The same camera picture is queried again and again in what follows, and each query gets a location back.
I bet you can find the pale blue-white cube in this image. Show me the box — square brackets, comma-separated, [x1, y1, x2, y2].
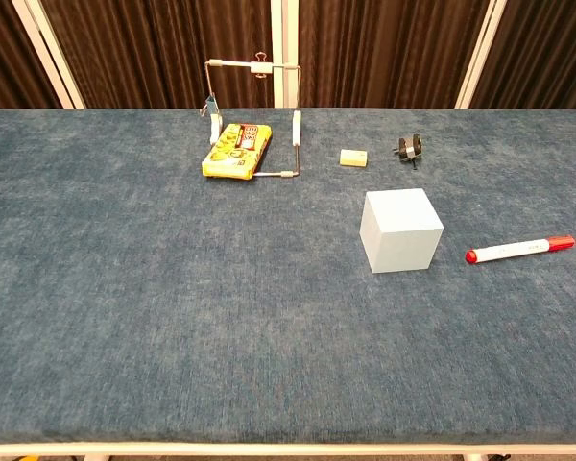
[358, 187, 445, 275]

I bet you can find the red and white marker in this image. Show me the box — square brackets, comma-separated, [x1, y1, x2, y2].
[465, 234, 576, 265]

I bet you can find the yellow snack packet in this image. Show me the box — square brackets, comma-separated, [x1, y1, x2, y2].
[201, 122, 275, 182]

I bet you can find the cream rectangular eraser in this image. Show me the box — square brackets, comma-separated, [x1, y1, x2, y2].
[339, 148, 369, 169]

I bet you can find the black binder clip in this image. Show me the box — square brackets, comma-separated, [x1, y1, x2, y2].
[392, 133, 425, 171]

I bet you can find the silver binder clip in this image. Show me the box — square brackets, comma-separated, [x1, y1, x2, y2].
[249, 51, 272, 80]

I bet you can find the dark brown curtain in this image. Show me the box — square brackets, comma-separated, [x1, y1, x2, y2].
[0, 0, 576, 115]

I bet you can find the metal wire frame stand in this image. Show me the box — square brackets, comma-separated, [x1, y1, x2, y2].
[199, 58, 303, 181]

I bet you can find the white frame post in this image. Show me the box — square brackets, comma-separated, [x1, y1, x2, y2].
[269, 0, 300, 109]
[453, 0, 509, 110]
[11, 0, 86, 110]

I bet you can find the white table edge rail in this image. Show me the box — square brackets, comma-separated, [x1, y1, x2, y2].
[0, 441, 576, 461]

